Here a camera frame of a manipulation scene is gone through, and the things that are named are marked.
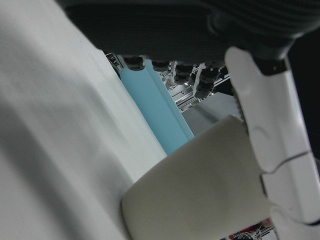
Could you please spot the beige paper cup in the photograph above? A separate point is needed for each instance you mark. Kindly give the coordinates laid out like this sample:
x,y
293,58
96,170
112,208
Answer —
x,y
195,180

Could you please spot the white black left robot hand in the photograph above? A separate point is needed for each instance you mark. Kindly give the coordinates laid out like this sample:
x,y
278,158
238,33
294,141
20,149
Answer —
x,y
175,25

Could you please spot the light blue plastic bin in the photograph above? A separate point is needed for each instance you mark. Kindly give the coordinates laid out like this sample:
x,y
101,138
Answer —
x,y
155,112

